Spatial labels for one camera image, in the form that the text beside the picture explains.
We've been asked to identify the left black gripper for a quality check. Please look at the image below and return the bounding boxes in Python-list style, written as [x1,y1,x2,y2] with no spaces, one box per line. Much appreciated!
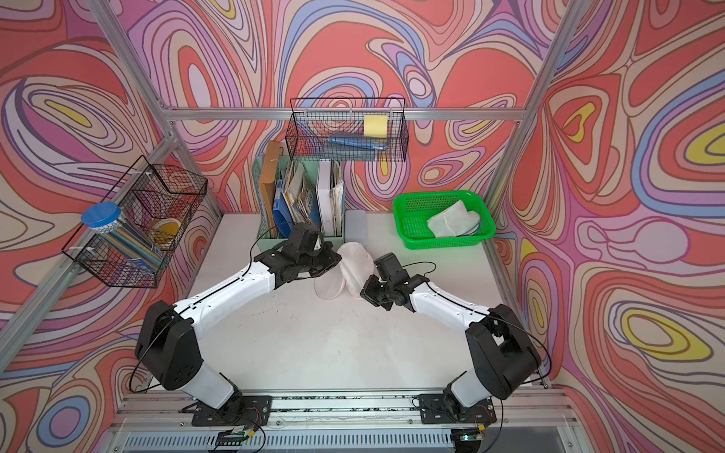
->
[295,240,343,277]

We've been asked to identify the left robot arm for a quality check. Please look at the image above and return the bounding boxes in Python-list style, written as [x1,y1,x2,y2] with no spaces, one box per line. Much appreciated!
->
[135,224,342,411]

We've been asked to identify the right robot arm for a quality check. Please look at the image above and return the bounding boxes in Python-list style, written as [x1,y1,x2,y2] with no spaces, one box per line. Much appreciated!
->
[361,253,542,411]

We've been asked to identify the grey flat case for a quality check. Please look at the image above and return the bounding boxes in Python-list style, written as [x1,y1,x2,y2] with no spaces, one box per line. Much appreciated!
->
[344,210,368,247]

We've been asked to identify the blue folder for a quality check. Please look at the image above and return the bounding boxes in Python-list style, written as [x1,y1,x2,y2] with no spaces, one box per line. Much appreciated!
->
[272,186,295,239]

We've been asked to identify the magazines in organizer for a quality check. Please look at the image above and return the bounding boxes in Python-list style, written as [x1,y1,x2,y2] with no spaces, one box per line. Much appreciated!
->
[282,162,321,228]

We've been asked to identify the mint green file organizer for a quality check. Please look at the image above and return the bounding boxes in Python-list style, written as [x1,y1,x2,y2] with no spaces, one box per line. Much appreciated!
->
[252,156,345,252]

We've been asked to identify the white binder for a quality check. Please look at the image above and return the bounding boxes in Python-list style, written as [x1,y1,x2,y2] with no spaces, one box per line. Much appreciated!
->
[316,160,335,237]

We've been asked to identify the green plastic basket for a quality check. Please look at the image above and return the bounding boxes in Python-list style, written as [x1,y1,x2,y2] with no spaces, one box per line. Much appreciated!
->
[393,191,497,250]

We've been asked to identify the brown cardboard folder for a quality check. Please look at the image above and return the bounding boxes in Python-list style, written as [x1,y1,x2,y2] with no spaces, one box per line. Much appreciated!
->
[258,141,283,238]

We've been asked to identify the blue pen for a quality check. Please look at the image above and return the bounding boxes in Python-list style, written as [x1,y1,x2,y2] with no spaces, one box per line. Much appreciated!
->
[328,135,388,152]

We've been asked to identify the yellow sticky note pad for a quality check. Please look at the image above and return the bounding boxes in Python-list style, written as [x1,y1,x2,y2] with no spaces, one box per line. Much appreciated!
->
[364,114,388,139]

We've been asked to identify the yellow tape roll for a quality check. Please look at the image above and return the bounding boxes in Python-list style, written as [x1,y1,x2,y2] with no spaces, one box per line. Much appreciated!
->
[149,218,181,248]

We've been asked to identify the jar with blue lid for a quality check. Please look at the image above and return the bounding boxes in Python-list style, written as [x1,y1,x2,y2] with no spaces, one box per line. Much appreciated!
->
[81,201,164,274]

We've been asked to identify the black wire basket on rail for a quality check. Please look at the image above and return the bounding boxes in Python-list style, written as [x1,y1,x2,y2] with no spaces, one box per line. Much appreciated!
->
[285,96,410,162]

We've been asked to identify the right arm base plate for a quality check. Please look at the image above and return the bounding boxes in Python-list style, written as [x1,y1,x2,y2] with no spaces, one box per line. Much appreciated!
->
[413,393,498,427]

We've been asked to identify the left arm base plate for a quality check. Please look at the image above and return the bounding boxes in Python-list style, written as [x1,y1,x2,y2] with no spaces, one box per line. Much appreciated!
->
[192,394,273,427]

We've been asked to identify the black wire basket left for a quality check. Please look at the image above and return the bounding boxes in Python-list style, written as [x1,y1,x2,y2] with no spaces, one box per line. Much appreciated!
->
[62,157,208,288]

